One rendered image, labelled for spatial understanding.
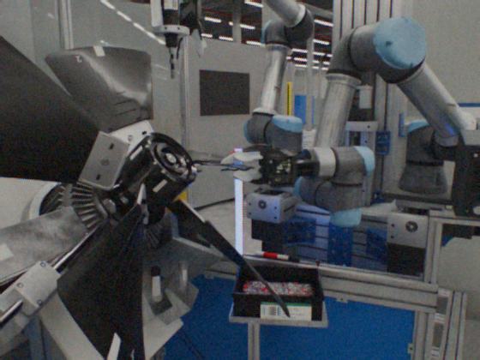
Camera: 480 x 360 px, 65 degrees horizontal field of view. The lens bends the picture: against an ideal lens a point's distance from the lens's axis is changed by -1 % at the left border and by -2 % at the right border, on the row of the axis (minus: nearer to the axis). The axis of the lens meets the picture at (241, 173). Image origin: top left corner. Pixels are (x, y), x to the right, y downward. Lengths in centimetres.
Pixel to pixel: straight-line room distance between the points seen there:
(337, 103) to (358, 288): 51
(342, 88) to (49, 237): 77
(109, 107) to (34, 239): 30
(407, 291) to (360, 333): 19
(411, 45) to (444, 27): 153
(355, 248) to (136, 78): 93
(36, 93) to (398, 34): 74
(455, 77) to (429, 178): 125
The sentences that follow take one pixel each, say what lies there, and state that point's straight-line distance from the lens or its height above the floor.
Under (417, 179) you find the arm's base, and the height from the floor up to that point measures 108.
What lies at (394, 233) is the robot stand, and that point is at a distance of 124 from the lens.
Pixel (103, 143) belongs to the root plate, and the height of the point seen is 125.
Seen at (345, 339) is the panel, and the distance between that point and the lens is 124.
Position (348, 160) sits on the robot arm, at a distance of 92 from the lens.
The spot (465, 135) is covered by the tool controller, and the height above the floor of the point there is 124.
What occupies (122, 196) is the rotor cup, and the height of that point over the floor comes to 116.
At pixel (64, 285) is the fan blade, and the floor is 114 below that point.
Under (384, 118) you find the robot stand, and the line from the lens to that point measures 154.
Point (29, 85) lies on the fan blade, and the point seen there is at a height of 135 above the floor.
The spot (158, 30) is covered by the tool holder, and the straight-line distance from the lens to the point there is 79.
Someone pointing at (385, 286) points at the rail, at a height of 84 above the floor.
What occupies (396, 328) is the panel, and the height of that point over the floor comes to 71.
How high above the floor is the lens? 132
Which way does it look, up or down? 10 degrees down
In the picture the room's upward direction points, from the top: straight up
